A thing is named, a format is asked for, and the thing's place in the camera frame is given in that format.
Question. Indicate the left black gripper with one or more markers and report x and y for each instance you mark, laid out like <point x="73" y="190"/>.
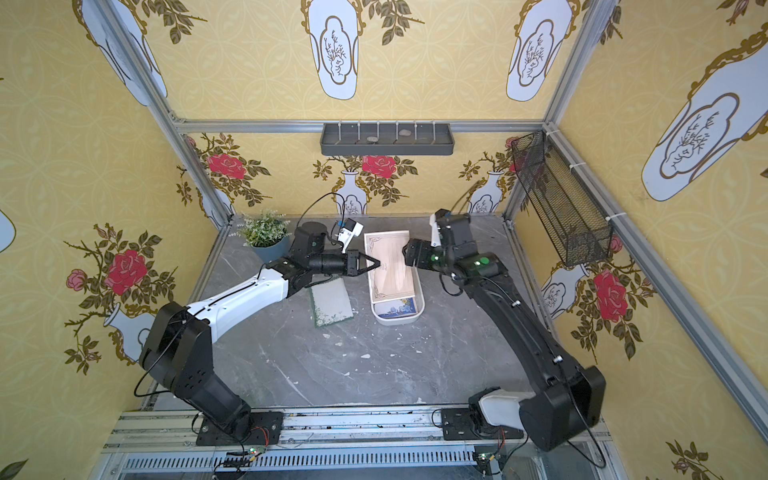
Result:
<point x="353" y="263"/>

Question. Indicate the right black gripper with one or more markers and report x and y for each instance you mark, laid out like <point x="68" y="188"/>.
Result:
<point x="411" y="252"/>

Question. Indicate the white oval storage box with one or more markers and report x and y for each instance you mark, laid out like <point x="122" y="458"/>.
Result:
<point x="418" y="296"/>

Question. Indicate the blue floral stationery paper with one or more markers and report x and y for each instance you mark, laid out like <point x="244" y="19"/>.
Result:
<point x="398" y="308"/>

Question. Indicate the green bordered stationery paper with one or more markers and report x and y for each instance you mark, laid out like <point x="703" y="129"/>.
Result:
<point x="330" y="303"/>

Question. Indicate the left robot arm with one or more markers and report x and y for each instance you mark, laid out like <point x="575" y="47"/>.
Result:
<point x="178" y="350"/>

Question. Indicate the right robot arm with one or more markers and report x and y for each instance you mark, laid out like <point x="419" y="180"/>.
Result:
<point x="567" y="398"/>

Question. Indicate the potted green plant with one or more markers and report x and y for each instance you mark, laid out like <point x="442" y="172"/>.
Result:
<point x="267" y="234"/>

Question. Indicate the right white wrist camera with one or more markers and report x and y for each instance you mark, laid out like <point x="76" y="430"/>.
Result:
<point x="435" y="239"/>

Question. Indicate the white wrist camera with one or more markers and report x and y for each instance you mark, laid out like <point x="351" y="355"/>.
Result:
<point x="435" y="239"/>
<point x="349" y="229"/>

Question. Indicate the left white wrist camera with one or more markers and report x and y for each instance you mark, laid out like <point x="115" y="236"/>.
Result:
<point x="349" y="229"/>

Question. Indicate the grey wall shelf tray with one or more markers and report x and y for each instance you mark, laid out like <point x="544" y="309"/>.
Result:
<point x="389" y="138"/>

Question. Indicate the black wire mesh basket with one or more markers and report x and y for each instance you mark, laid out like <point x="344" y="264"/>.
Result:
<point x="574" y="223"/>

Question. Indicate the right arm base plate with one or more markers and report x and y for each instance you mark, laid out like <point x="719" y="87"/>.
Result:
<point x="463" y="423"/>

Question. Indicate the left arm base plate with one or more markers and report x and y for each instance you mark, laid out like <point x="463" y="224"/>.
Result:
<point x="257" y="428"/>

